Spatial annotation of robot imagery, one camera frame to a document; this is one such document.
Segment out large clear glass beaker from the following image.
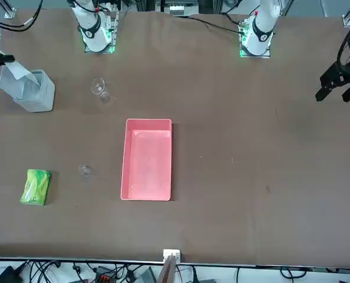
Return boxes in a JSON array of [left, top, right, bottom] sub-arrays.
[[91, 78, 111, 104]]

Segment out black device with orange marks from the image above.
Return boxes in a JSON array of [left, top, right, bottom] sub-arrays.
[[94, 266, 117, 283]]

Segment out pink plastic rectangular container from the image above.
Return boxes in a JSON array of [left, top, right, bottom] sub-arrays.
[[120, 118, 173, 202]]

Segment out white swing-lid bin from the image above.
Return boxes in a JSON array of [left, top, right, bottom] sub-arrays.
[[0, 63, 56, 113]]

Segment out white bench with electronics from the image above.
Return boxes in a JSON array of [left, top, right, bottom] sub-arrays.
[[0, 258, 350, 283]]

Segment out green tissue pack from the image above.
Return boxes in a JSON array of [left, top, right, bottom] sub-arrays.
[[19, 169, 52, 206]]

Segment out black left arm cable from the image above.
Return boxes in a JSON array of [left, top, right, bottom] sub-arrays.
[[338, 26, 350, 74]]

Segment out dark cable across table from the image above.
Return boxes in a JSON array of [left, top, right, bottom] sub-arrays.
[[174, 14, 245, 36]]

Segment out aluminium profile post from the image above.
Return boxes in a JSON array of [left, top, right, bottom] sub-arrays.
[[159, 249, 182, 283]]

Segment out black cable bundle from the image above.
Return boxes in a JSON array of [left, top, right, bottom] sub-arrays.
[[221, 0, 260, 25]]

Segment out white paper tissue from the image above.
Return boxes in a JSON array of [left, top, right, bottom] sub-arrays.
[[3, 60, 37, 85]]

